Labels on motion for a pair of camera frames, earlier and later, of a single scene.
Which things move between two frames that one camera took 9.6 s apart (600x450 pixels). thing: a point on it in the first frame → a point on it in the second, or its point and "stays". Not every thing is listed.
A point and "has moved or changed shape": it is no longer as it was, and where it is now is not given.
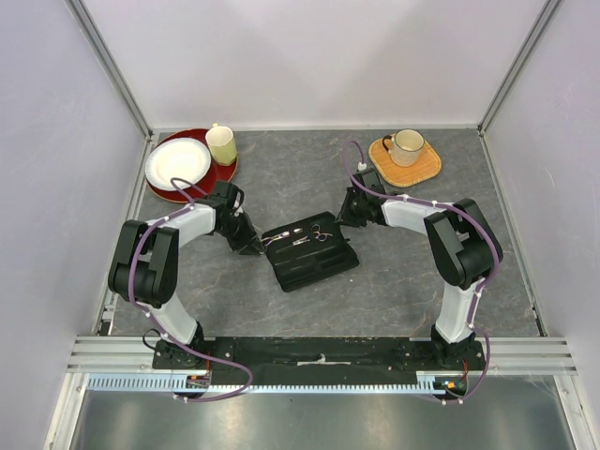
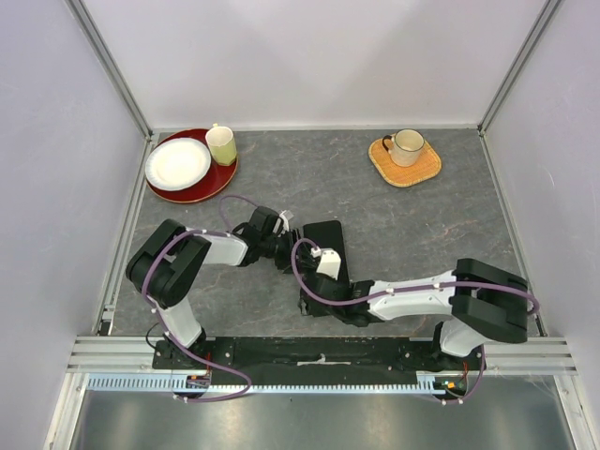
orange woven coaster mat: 427,166 stays
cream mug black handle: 405,146 stays
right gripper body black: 352,213 → 307,308
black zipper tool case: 308,251 has moved or changed shape
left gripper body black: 239,231 → 283,250
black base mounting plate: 322,356 stays
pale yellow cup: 222,144 stays
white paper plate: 177,157 stays
